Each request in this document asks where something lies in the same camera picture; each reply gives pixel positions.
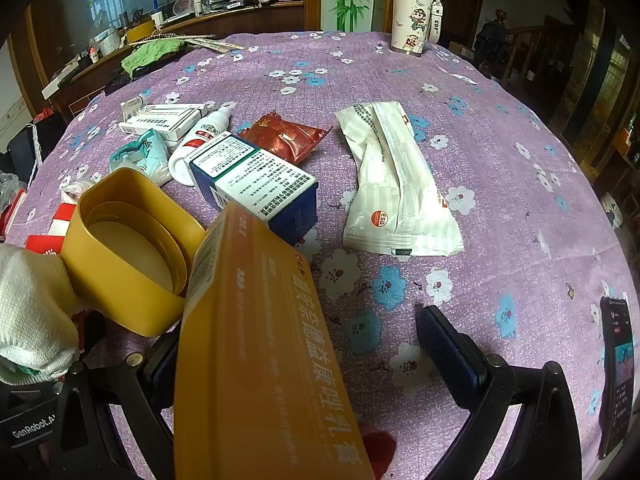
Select white plastic wrapper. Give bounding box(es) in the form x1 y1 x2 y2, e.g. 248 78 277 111
334 101 465 257

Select clear plastic wrap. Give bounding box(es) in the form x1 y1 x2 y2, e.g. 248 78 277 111
59 175 103 201

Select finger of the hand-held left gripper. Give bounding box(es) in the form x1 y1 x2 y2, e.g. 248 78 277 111
72 307 108 361

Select orange medicine box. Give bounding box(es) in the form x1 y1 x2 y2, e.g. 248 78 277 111
172 202 376 480

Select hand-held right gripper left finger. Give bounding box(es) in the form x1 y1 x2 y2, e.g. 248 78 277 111
50 332 181 480

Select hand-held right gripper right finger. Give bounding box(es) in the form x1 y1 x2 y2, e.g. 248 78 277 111
417 305 583 480

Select black smartphone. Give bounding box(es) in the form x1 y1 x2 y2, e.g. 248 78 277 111
597 296 637 461

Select pale thin rods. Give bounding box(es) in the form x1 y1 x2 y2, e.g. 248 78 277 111
185 35 246 53

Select teal tissue packet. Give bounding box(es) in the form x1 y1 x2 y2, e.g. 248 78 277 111
109 128 173 186

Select purple floral tablecloth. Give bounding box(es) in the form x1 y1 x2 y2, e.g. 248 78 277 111
0 30 631 480

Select white cartoon tumbler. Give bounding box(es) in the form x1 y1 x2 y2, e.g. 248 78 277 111
390 0 446 56

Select dark bag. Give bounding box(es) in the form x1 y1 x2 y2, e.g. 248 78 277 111
10 115 66 181

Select red snack wrapper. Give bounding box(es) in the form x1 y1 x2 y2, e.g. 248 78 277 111
236 114 333 165

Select person's left hand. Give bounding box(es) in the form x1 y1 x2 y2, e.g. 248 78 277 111
0 244 83 386

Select red white packet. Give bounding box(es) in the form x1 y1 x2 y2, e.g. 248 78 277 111
24 234 63 257
47 202 81 236

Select white dropper bottle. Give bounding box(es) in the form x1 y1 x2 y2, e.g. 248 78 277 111
167 107 233 186

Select clear plastic bag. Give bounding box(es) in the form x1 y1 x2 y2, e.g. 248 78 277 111
0 172 26 211

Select green cloth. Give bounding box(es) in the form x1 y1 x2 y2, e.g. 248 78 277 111
121 39 186 78

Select blue white medicine box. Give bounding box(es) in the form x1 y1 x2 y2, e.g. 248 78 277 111
185 131 319 233

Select white woven strap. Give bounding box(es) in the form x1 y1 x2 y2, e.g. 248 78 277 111
27 120 45 183

